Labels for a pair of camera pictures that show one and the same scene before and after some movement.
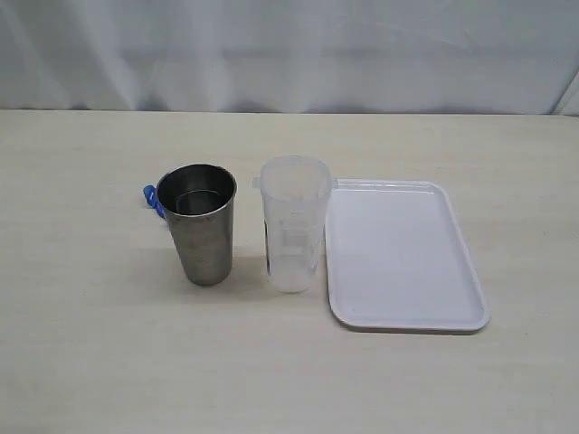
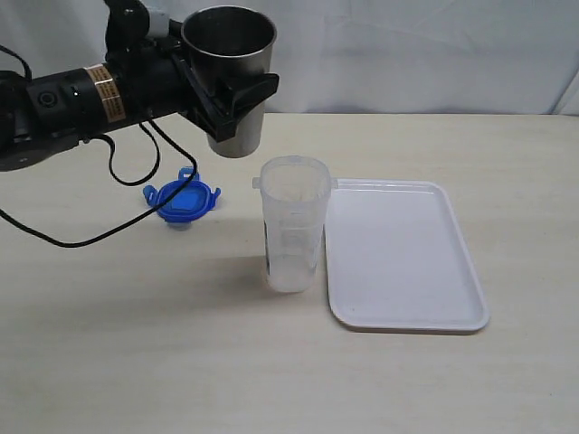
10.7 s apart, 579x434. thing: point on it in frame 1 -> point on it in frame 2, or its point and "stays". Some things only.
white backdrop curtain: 291,56 stays
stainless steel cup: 197,201 -> 227,43
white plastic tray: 398,259 stays
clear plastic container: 294,192 stays
